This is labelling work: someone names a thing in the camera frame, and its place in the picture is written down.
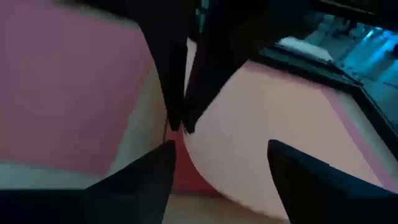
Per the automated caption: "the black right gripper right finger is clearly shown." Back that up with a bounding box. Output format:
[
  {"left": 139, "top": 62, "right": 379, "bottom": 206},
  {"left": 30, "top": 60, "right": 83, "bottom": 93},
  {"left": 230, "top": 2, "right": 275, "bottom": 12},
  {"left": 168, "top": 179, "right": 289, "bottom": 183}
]
[{"left": 267, "top": 139, "right": 398, "bottom": 224}]

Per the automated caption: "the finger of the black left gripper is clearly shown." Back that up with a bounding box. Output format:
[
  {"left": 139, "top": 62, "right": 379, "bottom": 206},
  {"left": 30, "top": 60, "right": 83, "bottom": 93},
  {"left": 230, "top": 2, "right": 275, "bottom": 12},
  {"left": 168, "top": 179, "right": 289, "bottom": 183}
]
[
  {"left": 139, "top": 23, "right": 187, "bottom": 131},
  {"left": 183, "top": 34, "right": 271, "bottom": 134}
]

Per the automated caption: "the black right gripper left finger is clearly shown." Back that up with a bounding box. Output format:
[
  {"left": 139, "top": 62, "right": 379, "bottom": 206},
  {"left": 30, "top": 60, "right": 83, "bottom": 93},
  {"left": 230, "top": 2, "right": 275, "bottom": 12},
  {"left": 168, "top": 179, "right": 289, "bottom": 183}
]
[{"left": 82, "top": 140, "right": 177, "bottom": 224}]

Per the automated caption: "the orange paper sheet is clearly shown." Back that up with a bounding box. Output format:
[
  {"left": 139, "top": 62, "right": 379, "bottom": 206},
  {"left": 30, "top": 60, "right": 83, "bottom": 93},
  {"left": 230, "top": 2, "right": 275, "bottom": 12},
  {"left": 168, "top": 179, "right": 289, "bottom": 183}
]
[{"left": 183, "top": 58, "right": 385, "bottom": 220}]

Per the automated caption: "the red paper sheet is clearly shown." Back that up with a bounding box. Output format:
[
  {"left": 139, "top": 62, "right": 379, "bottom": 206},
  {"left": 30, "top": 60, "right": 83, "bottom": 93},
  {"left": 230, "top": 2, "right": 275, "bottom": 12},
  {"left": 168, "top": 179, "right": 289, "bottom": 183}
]
[{"left": 0, "top": 0, "right": 154, "bottom": 175}]

